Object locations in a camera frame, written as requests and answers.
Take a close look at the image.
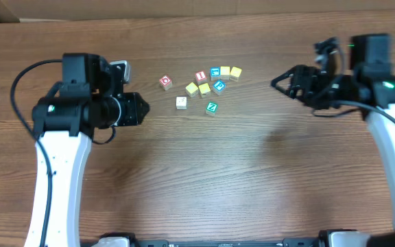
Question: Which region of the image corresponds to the red apple block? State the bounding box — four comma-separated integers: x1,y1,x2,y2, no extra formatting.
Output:
159,75,173,91

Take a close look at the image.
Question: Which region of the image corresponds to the green Z block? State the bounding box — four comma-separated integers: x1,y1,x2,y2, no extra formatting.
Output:
205,102,219,116

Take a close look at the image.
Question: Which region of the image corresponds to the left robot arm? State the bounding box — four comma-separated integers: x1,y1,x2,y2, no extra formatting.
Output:
25,54,149,246

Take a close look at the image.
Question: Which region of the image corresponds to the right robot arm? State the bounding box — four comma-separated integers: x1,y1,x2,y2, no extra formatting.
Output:
270,34,395,246

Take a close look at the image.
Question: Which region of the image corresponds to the white picture block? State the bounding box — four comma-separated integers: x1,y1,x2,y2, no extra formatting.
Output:
176,96,187,110

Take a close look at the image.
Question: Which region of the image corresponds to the yellow U block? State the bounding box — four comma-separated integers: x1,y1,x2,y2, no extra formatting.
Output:
185,82,199,97

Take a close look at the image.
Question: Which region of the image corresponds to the yellow block upper right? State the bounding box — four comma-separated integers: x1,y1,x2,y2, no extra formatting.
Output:
230,67,242,82

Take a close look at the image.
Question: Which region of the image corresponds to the yellow K block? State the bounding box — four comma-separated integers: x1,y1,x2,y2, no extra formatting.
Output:
198,83,211,98

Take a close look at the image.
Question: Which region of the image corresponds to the red I block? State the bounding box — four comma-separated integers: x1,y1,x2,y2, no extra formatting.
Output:
195,71,208,85

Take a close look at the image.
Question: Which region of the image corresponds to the yellow block upper middle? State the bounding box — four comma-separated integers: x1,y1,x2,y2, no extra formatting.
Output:
220,66,230,80

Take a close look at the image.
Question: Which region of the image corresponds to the blue P block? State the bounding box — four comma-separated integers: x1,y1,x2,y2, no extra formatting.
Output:
213,80,226,95

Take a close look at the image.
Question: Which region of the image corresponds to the blue L block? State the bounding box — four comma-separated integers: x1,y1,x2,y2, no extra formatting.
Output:
210,67,221,81

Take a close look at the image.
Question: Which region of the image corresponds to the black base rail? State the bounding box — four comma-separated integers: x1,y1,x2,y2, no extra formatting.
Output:
80,232,325,247

